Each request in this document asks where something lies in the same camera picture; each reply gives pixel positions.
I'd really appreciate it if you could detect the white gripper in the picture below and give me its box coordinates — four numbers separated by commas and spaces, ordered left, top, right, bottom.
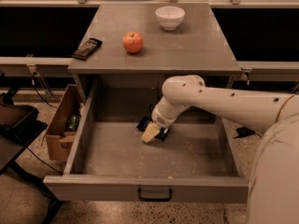
141, 97, 190, 144

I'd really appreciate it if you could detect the dark blue rxbar blueberry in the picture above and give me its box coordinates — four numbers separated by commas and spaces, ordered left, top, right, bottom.
136, 117, 170, 141

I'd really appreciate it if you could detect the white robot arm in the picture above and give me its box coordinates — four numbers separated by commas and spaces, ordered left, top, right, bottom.
142, 75, 299, 224

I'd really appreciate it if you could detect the grey open top drawer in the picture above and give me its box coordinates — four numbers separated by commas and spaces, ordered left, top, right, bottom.
44, 76, 248, 203

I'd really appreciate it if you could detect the grey cabinet with counter top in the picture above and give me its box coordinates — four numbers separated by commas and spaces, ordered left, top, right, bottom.
68, 2, 240, 97

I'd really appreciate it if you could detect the green packet in box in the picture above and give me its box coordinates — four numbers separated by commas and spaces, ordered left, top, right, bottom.
66, 115, 80, 132

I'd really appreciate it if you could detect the red apple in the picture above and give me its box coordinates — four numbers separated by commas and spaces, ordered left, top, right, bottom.
122, 31, 144, 54

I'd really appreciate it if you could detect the brown cardboard box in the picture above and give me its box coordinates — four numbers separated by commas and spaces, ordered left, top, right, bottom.
45, 85, 81, 161

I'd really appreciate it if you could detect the black snack bar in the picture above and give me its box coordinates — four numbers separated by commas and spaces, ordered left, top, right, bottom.
72, 38, 103, 61

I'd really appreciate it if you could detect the white ceramic bowl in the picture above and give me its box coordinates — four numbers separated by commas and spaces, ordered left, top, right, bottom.
155, 6, 185, 31

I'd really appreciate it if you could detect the black side table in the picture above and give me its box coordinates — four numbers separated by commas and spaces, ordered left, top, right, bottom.
0, 85, 64, 224

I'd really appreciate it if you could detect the black drawer handle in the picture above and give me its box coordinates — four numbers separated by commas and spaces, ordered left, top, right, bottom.
137, 188, 173, 203

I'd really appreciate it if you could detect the black power adapter with cable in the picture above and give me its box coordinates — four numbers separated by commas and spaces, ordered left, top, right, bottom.
235, 127, 261, 138

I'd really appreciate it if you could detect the metal rail bracket right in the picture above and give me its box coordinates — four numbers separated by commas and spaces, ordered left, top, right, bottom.
240, 68, 252, 85

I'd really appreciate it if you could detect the metal rail bracket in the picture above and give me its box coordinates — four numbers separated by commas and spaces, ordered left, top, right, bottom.
240, 68, 252, 85
26, 62, 53, 103

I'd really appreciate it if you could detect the black floor cable left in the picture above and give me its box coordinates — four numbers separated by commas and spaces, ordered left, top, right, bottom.
27, 147, 64, 175

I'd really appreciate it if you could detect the metal rail bracket left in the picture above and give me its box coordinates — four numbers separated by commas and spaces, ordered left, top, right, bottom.
26, 62, 53, 103

